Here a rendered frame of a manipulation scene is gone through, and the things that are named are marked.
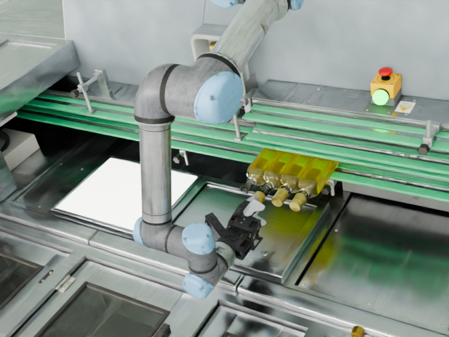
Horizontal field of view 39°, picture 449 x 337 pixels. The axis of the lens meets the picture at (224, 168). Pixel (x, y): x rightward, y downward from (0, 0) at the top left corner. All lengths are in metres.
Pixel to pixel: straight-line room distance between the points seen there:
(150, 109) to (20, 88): 1.06
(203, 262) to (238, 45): 0.52
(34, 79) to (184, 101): 1.18
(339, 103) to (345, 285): 0.54
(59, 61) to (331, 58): 1.09
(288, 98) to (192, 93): 0.68
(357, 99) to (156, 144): 0.71
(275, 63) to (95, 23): 0.75
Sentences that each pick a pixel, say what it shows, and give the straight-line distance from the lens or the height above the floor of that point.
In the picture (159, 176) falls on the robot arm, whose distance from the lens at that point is 1.50.
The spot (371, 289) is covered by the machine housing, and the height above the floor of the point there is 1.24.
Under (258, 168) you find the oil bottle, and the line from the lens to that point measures 1.90.
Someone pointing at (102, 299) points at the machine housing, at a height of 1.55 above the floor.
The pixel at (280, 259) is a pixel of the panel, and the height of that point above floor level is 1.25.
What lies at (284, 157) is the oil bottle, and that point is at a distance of 1.92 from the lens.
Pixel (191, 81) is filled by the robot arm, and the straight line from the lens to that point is 1.35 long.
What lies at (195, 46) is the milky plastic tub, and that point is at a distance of 2.09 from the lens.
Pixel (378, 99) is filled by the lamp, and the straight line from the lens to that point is 1.85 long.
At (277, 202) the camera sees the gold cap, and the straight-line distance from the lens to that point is 1.80.
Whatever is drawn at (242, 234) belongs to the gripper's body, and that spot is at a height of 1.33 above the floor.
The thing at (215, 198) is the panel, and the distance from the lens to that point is 2.07.
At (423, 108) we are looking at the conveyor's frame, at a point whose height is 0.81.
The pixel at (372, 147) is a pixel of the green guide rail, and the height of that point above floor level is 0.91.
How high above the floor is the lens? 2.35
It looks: 41 degrees down
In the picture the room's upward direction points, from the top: 139 degrees counter-clockwise
